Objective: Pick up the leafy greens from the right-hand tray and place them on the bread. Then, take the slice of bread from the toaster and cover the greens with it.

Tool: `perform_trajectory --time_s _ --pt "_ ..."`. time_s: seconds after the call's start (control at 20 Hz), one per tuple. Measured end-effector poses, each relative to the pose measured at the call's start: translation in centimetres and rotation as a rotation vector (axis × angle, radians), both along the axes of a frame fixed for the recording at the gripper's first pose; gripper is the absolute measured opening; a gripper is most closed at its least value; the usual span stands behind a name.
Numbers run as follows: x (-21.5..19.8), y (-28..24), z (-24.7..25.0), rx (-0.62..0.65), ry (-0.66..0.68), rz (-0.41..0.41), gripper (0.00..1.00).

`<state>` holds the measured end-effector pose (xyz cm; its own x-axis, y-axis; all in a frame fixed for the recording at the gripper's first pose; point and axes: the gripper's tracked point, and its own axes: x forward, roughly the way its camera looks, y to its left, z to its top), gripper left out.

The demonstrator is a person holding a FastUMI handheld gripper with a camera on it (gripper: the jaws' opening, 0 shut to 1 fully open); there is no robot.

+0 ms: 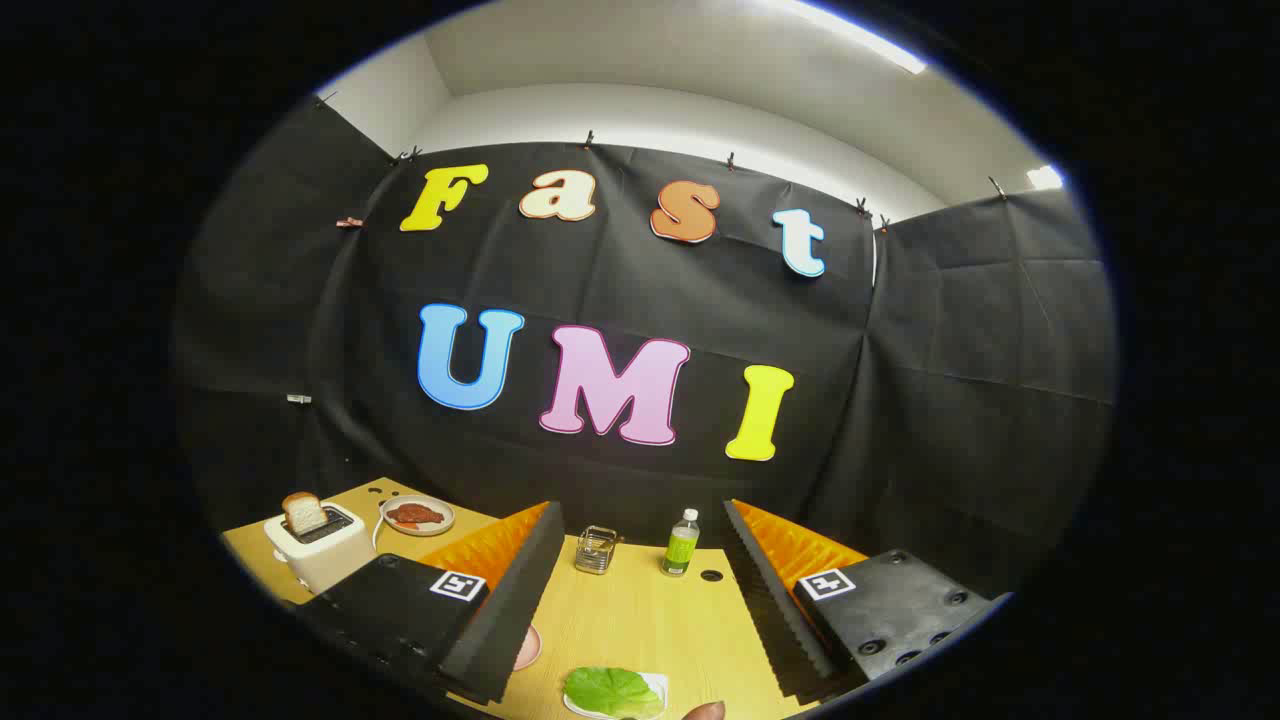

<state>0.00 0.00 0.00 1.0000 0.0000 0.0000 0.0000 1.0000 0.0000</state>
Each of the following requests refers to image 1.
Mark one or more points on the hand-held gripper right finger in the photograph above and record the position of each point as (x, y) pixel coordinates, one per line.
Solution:
(785, 620)

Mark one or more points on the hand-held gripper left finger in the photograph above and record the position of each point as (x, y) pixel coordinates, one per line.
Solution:
(505, 620)

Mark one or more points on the green lettuce leaf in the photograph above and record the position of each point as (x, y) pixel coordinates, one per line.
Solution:
(610, 690)

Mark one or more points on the white bread slice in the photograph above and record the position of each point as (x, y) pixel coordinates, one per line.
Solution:
(304, 513)

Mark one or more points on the pink round plate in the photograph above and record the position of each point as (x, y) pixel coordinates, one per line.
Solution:
(528, 648)

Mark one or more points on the green label plastic bottle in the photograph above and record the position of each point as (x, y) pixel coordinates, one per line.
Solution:
(680, 548)

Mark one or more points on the grey oval plate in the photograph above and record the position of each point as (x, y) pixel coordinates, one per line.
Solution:
(443, 508)

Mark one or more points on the red-brown meat slice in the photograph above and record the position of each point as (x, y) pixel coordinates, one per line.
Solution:
(415, 515)

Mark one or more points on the small white plate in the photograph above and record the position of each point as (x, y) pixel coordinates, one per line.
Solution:
(657, 684)

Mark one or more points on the cream white toaster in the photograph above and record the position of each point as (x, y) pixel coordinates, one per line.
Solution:
(325, 560)

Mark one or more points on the row of black binder clips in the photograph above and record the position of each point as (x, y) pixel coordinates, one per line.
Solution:
(730, 160)

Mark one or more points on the small ceiling light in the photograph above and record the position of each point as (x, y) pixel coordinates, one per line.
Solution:
(1045, 178)

